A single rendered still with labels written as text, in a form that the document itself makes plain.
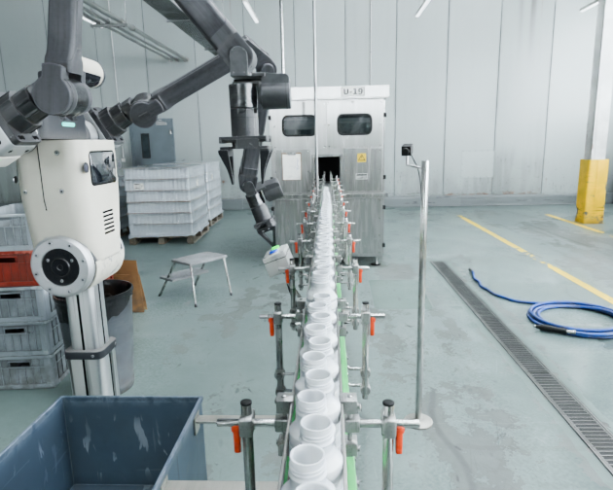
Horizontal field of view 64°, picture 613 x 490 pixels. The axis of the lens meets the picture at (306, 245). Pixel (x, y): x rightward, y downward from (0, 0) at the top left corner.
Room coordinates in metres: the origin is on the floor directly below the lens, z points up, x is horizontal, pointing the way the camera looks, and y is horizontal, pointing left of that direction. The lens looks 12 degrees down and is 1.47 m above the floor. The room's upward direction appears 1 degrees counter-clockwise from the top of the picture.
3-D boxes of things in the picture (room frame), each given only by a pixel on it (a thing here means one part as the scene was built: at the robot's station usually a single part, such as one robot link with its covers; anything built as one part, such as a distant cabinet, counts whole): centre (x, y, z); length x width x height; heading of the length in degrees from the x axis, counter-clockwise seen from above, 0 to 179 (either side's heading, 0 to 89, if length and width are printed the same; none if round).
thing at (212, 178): (9.61, 2.25, 0.59); 1.25 x 1.03 x 1.17; 178
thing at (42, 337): (3.14, 1.82, 0.33); 0.61 x 0.41 x 0.22; 3
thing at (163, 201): (8.02, 2.23, 0.59); 1.24 x 1.03 x 1.17; 179
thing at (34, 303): (3.14, 1.82, 0.55); 0.61 x 0.41 x 0.22; 4
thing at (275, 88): (1.05, 0.08, 1.61); 0.12 x 0.09 x 0.12; 88
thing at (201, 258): (4.72, 1.13, 0.21); 0.61 x 0.47 x 0.41; 50
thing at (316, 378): (0.62, -0.01, 1.08); 0.06 x 0.06 x 0.17
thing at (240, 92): (1.05, 0.12, 1.57); 0.07 x 0.06 x 0.07; 88
